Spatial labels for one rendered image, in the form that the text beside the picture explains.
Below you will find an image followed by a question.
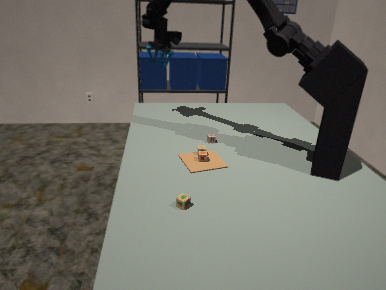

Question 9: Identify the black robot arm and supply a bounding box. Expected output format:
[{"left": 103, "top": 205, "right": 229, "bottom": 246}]
[{"left": 142, "top": 0, "right": 332, "bottom": 73}]

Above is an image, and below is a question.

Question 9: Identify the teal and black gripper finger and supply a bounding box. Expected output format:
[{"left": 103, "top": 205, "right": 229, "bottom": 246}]
[
  {"left": 146, "top": 46, "right": 159, "bottom": 63},
  {"left": 160, "top": 51, "right": 174, "bottom": 67}
]

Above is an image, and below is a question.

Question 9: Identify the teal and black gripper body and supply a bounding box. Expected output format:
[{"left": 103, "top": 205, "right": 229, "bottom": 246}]
[{"left": 149, "top": 30, "right": 172, "bottom": 52}]

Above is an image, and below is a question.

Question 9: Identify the beige letter block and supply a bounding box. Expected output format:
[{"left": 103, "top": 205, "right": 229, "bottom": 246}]
[
  {"left": 207, "top": 134, "right": 216, "bottom": 143},
  {"left": 198, "top": 151, "right": 207, "bottom": 162},
  {"left": 176, "top": 193, "right": 191, "bottom": 210},
  {"left": 198, "top": 145, "right": 206, "bottom": 154}
]

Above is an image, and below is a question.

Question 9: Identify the tan square mat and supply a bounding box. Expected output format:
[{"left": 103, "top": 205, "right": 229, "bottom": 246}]
[{"left": 178, "top": 150, "right": 229, "bottom": 173}]

